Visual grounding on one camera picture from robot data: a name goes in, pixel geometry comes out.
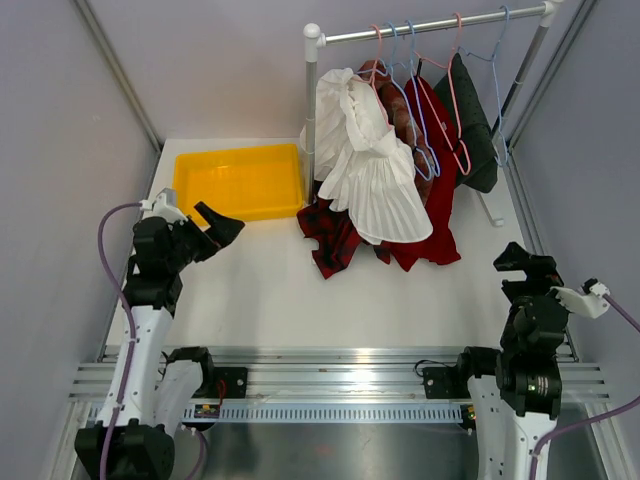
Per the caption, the metal clothes rack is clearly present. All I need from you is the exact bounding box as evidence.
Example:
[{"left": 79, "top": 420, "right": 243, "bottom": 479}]
[{"left": 302, "top": 0, "right": 569, "bottom": 229}]

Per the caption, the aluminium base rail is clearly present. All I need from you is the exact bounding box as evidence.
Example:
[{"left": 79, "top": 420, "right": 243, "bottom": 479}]
[{"left": 69, "top": 342, "right": 611, "bottom": 404}]

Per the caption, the dark grey dotted skirt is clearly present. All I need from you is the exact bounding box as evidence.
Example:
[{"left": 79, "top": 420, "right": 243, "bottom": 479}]
[{"left": 451, "top": 53, "right": 498, "bottom": 193}]

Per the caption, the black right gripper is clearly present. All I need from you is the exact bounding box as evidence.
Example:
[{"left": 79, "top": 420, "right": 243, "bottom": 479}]
[{"left": 494, "top": 241, "right": 580, "bottom": 351}]

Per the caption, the dark red plaid skirt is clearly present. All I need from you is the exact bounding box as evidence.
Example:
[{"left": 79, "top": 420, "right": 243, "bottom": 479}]
[{"left": 296, "top": 199, "right": 391, "bottom": 280}]

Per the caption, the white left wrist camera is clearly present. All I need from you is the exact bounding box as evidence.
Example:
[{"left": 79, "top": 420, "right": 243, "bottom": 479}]
[{"left": 140, "top": 188, "right": 188, "bottom": 224}]

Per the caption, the white pleated skirt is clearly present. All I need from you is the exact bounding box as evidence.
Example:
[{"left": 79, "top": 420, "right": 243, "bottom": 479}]
[{"left": 312, "top": 68, "right": 433, "bottom": 245}]

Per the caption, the pink hanger with white skirt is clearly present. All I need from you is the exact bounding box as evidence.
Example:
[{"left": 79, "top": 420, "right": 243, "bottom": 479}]
[{"left": 368, "top": 24, "right": 392, "bottom": 130}]

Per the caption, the solid red skirt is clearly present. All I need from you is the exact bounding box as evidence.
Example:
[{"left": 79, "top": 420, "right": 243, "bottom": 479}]
[{"left": 388, "top": 77, "right": 461, "bottom": 272}]

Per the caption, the yellow plastic bin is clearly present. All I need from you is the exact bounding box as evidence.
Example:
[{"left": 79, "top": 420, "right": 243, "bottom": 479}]
[{"left": 172, "top": 144, "right": 304, "bottom": 227}]

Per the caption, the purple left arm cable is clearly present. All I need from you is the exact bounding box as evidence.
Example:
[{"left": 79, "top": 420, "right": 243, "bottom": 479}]
[{"left": 97, "top": 201, "right": 209, "bottom": 480}]

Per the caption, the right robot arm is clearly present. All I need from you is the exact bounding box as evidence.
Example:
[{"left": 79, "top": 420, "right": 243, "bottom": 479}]
[{"left": 453, "top": 242, "right": 569, "bottom": 479}]

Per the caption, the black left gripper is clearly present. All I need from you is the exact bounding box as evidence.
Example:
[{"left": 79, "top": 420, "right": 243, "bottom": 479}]
[{"left": 166, "top": 202, "right": 243, "bottom": 272}]

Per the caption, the slotted cable duct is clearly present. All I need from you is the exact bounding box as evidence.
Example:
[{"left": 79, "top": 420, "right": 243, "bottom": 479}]
[{"left": 181, "top": 402, "right": 463, "bottom": 424}]

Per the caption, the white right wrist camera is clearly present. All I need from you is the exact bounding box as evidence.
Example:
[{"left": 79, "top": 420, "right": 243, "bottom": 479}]
[{"left": 550, "top": 279, "right": 610, "bottom": 319}]

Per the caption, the red beige checked skirt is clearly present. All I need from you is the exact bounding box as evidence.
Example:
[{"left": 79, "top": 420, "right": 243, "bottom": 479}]
[{"left": 358, "top": 60, "right": 433, "bottom": 204}]

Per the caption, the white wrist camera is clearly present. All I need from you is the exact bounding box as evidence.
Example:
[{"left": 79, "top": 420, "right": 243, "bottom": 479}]
[
  {"left": 140, "top": 188, "right": 188, "bottom": 224},
  {"left": 550, "top": 279, "right": 610, "bottom": 319}
]

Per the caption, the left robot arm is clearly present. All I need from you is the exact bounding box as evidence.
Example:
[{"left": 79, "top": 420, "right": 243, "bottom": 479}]
[{"left": 74, "top": 196, "right": 245, "bottom": 479}]

